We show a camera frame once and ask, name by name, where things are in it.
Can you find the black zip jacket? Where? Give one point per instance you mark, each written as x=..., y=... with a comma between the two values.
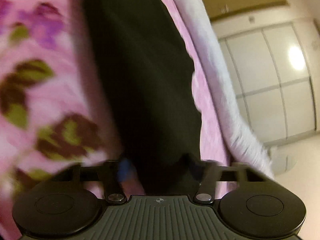
x=146, y=75

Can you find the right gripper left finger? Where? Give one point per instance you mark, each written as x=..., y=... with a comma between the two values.
x=111, y=174

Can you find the pink rose bedsheet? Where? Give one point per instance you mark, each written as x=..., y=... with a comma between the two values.
x=53, y=111

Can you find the white striped duvet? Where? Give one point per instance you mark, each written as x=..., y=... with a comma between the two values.
x=240, y=140

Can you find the white wardrobe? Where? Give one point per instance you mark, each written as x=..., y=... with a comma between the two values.
x=275, y=74

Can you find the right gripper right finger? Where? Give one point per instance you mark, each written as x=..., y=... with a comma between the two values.
x=198, y=179

